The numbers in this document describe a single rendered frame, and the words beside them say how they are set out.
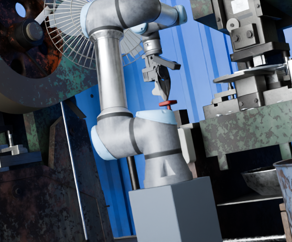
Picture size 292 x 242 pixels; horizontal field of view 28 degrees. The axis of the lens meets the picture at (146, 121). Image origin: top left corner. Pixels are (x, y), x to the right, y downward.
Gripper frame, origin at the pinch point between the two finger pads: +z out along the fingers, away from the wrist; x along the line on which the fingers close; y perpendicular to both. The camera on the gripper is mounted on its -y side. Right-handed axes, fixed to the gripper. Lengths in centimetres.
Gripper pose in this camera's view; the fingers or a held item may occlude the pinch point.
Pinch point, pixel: (166, 98)
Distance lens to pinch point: 239.9
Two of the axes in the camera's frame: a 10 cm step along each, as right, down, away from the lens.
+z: 1.9, 9.8, -0.6
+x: -6.0, 0.6, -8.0
